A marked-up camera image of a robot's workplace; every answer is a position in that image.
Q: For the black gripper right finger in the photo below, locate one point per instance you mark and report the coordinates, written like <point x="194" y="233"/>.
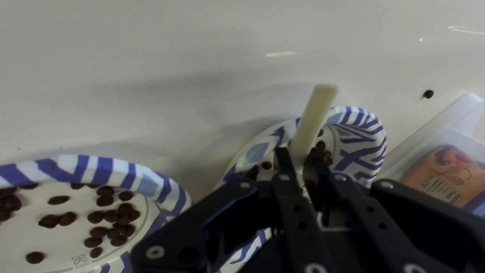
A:
<point x="394" y="228"/>

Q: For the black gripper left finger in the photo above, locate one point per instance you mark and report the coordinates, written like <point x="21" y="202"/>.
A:
<point x="243" y="222"/>

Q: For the cream plastic spoon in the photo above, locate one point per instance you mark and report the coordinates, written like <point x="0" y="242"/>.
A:
<point x="312" y="116"/>

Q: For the blue white paper bowl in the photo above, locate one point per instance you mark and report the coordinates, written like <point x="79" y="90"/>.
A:
<point x="359" y="146"/>
<point x="76" y="169"/>

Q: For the orange packet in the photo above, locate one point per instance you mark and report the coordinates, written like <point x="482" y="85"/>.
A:
<point x="444" y="176"/>

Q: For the clear plastic container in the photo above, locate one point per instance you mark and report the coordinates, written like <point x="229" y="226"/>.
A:
<point x="444" y="123"/>

